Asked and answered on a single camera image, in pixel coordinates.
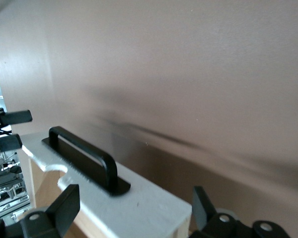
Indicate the brown table cover sheet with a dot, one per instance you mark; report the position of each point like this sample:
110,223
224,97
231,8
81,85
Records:
188,62

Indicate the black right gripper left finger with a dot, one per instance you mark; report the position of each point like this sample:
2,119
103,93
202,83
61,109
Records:
64,205

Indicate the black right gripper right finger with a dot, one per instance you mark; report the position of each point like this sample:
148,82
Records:
201,208

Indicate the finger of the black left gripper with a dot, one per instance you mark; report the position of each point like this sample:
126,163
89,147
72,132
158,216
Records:
8,143
16,117

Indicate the wooden drawer with white front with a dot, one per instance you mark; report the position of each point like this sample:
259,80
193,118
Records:
144,210

